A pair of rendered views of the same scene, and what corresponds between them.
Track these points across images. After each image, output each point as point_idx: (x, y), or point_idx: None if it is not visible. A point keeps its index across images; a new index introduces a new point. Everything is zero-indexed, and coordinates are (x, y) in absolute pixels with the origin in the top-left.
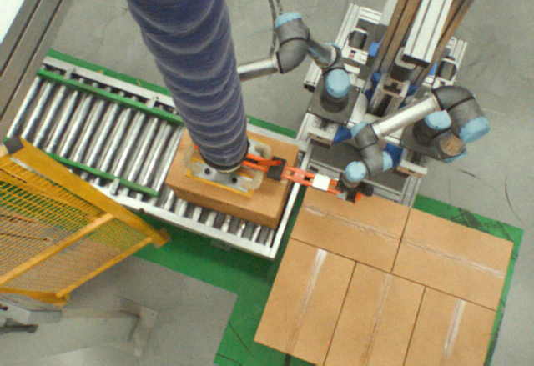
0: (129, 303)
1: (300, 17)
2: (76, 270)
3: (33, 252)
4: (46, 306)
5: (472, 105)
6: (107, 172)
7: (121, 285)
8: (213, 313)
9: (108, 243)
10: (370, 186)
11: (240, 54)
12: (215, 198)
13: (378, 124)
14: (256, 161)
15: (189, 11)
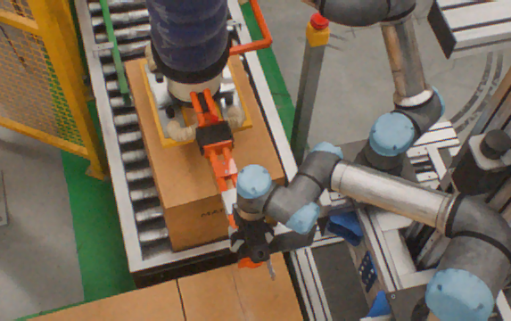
0: None
1: None
2: None
3: (3, 61)
4: None
5: (492, 258)
6: (121, 42)
7: (17, 166)
8: (42, 286)
9: (59, 123)
10: (267, 250)
11: (380, 112)
12: (142, 126)
13: (348, 165)
14: (206, 109)
15: None
